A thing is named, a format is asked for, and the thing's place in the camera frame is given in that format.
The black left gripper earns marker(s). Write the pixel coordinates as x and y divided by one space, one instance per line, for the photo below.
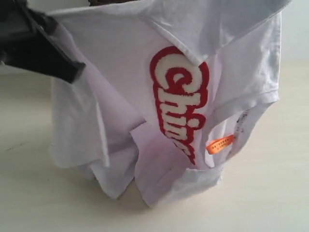
26 42

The white t-shirt red lettering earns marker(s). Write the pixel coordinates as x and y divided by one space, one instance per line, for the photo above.
171 90

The dark brown wicker basket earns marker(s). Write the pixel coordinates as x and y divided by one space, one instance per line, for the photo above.
104 2

